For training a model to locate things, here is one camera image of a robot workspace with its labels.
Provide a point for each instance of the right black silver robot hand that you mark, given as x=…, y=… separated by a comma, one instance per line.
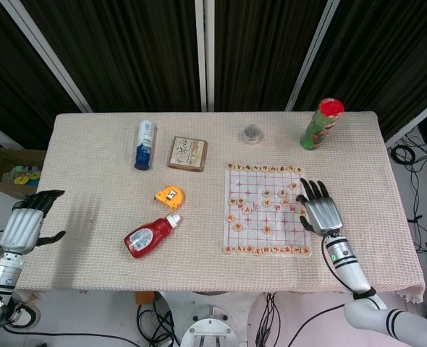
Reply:
x=324, y=215

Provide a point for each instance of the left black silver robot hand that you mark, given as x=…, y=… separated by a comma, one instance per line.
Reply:
x=20, y=227

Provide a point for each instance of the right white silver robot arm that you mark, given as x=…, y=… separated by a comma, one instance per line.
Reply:
x=347, y=264

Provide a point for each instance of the plastic Chinese chess board sheet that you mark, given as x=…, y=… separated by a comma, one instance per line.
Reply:
x=257, y=218

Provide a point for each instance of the brown cardboard box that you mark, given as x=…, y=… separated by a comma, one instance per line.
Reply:
x=3, y=159

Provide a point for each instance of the green can with red lid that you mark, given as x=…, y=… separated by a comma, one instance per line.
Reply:
x=318, y=130

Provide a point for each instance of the clear round plastic container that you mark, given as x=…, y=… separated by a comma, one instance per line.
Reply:
x=251, y=133

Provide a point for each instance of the beige woven tablecloth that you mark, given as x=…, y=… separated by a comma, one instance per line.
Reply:
x=199, y=224

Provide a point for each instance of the red ketchup squeeze bottle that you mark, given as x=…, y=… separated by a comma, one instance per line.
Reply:
x=146, y=236

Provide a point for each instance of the small orange object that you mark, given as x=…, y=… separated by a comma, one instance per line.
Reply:
x=145, y=298

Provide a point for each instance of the square patterned box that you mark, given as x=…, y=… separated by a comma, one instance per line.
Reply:
x=188, y=153

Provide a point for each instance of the white and blue bottle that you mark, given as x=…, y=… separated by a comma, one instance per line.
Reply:
x=144, y=144

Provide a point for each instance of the yellow tape measure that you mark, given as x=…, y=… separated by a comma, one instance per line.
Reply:
x=170, y=197

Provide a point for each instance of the white slanted frame post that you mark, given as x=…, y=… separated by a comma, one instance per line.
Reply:
x=416, y=119
x=47, y=54
x=313, y=54

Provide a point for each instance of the round metal robot base plate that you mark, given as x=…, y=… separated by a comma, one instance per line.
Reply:
x=210, y=329

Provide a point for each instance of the white vertical frame post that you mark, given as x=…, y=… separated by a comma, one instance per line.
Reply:
x=204, y=54

